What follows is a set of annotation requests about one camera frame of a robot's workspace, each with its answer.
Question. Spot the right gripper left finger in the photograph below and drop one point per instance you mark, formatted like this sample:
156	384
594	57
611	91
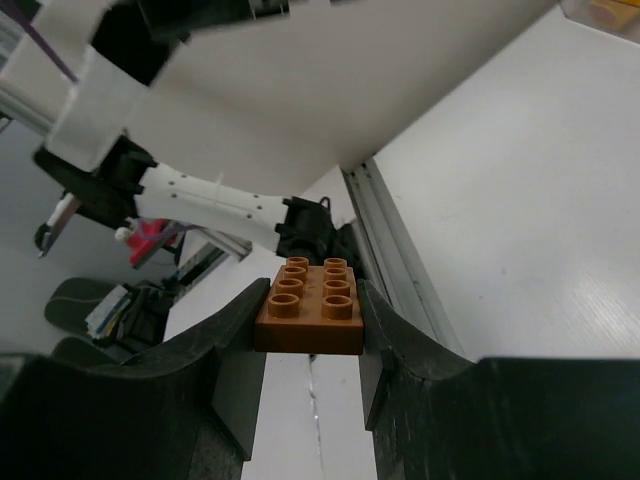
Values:
184	409

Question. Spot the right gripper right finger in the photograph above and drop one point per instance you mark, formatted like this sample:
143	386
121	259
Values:
435	415

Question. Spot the brown stack lego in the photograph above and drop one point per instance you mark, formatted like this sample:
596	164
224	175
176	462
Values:
311	310

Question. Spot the yellow orange rounded lego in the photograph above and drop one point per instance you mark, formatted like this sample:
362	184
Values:
614	15

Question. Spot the red tool background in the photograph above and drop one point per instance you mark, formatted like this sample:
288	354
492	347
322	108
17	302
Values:
146	238

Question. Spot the left side aluminium rail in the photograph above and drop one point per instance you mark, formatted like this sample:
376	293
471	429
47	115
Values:
391	259

